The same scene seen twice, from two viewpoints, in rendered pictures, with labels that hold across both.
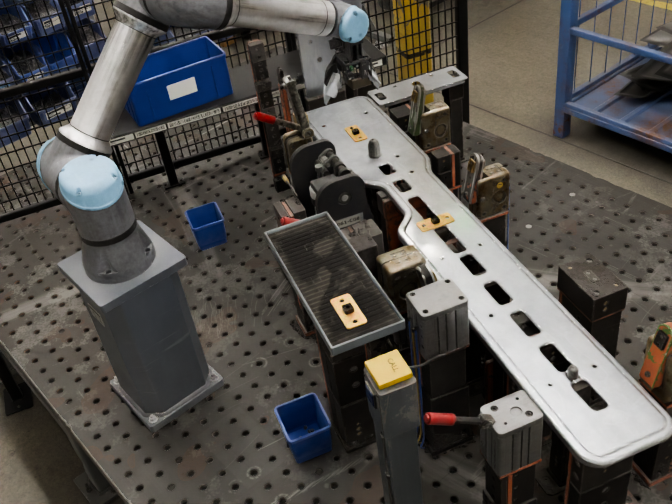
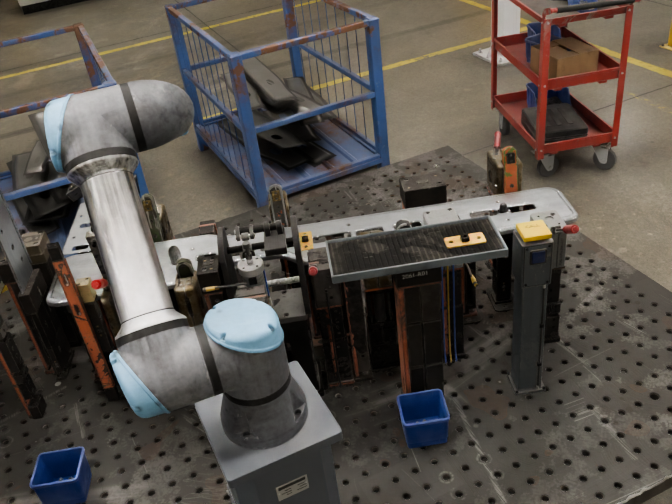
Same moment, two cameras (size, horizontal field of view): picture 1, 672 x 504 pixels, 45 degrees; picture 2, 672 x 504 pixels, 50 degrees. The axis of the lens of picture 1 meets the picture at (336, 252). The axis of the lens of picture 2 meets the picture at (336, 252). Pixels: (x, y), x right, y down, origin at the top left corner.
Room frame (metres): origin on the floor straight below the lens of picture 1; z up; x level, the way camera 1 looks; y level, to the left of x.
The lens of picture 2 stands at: (0.98, 1.28, 2.03)
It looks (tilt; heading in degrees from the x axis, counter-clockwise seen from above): 34 degrees down; 285
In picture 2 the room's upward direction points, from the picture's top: 8 degrees counter-clockwise
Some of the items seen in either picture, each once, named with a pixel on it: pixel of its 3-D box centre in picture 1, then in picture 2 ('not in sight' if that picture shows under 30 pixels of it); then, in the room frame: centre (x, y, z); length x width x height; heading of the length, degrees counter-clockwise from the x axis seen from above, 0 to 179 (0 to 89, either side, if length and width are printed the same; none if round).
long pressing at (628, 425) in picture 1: (442, 227); (312, 239); (1.44, -0.25, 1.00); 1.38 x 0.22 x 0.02; 17
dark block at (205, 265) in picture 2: not in sight; (225, 333); (1.61, 0.03, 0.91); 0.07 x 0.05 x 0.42; 107
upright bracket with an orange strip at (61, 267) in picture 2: (293, 149); (85, 327); (1.96, 0.07, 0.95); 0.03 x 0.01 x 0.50; 17
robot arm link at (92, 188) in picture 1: (95, 195); (243, 345); (1.37, 0.46, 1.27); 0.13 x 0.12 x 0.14; 31
